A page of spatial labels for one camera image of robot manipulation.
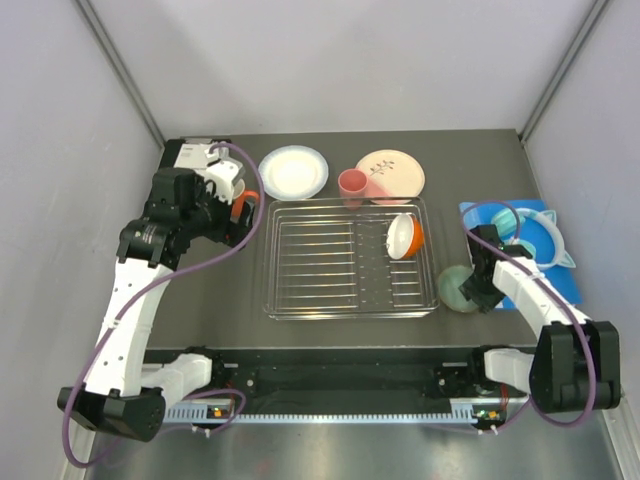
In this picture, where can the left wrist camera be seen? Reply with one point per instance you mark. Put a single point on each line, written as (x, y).
(228, 177)

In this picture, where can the orange mug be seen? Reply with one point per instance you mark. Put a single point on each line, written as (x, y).
(240, 195)

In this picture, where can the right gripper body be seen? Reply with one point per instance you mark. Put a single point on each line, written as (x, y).
(481, 291)

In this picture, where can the pink plastic cup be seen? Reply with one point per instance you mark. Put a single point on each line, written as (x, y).
(356, 188)

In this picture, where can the orange and white bowl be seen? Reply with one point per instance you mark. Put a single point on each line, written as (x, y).
(405, 237)

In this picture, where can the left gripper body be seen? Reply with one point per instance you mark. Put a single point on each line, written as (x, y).
(210, 217)

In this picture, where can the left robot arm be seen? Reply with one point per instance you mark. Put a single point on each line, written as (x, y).
(113, 395)

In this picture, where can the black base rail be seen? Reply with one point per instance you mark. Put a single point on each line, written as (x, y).
(398, 385)

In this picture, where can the green ceramic bowl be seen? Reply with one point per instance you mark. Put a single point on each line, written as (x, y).
(448, 283)

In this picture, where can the white blue-rimmed plate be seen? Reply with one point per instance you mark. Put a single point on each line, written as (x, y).
(293, 172)

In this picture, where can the wire dish rack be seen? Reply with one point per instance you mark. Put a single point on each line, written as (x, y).
(325, 260)

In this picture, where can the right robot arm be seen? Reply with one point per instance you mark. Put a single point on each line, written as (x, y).
(575, 366)

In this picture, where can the pink floral plate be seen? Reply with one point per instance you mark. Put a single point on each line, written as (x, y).
(392, 175)

